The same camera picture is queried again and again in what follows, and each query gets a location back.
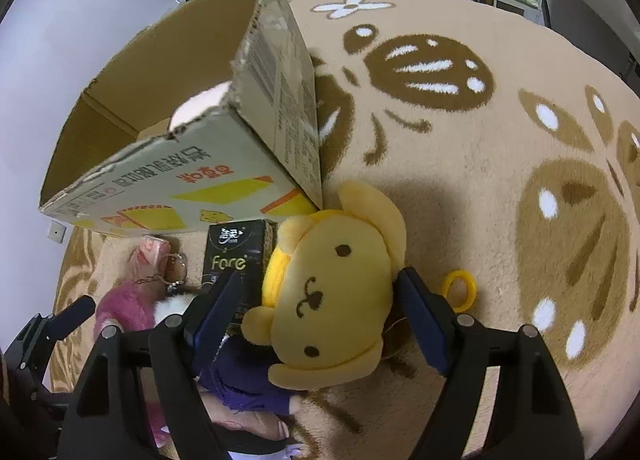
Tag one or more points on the white fluffy plush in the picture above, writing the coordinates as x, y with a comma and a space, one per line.
170, 306

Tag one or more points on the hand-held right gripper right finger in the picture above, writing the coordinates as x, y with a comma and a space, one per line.
420, 322

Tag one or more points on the white wall socket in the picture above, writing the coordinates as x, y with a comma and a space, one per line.
56, 231

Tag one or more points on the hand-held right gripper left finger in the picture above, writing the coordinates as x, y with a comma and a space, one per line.
220, 312

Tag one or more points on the yellow dog plush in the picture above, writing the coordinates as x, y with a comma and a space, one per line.
320, 290

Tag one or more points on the light pink plush toy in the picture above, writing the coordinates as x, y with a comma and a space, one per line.
150, 252

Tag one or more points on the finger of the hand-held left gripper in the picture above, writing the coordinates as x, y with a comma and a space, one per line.
72, 315

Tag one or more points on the black tissue pack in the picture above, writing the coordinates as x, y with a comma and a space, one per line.
230, 250

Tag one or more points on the magenta plush toy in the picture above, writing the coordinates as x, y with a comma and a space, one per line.
125, 307

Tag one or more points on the purple doll plush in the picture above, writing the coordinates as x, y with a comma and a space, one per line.
240, 370

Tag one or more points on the beige patterned rug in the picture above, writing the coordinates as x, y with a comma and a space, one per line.
475, 180

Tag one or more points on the cardboard box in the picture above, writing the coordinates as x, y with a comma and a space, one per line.
225, 160

